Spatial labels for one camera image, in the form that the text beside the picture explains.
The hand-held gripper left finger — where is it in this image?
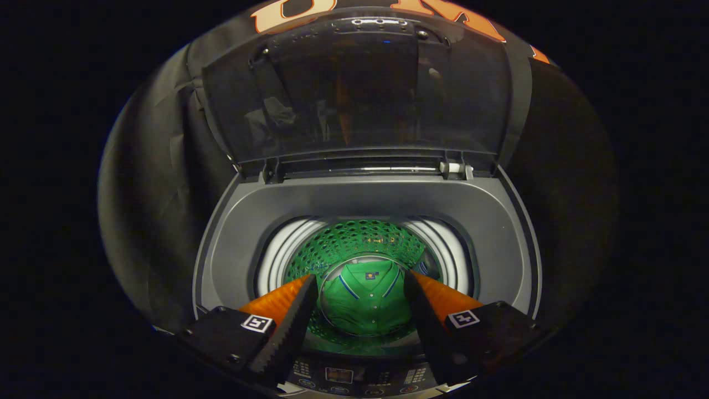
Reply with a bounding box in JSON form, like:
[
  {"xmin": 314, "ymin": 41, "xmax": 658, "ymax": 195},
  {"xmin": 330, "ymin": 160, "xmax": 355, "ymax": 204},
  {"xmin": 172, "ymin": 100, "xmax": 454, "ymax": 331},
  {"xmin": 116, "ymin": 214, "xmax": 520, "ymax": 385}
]
[{"xmin": 176, "ymin": 273, "xmax": 319, "ymax": 388}]

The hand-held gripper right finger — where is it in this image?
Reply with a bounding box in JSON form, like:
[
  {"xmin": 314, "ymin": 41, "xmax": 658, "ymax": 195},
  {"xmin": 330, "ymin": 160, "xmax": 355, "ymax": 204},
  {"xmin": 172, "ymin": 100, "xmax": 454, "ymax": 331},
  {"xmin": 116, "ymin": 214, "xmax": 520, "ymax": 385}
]
[{"xmin": 403, "ymin": 270, "xmax": 546, "ymax": 387}]

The green polo shirt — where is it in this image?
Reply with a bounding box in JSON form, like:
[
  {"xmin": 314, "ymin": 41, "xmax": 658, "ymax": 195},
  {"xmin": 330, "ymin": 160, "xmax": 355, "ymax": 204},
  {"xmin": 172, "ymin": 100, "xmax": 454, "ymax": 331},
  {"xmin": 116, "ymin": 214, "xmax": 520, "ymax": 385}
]
[{"xmin": 320, "ymin": 260, "xmax": 414, "ymax": 337}]

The grey washing machine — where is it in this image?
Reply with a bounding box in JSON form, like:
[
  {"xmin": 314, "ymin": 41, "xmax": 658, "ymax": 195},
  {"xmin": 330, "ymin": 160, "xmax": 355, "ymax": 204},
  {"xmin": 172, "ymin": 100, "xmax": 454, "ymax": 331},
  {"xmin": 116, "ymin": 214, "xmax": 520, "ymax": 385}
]
[{"xmin": 191, "ymin": 163, "xmax": 543, "ymax": 397}]

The dark washing machine lid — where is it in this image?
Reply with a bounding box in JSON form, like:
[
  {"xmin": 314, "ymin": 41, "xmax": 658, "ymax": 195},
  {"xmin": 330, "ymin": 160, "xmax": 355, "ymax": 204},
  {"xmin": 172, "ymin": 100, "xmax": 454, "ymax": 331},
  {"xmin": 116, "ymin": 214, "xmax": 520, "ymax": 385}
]
[{"xmin": 201, "ymin": 16, "xmax": 533, "ymax": 181}]

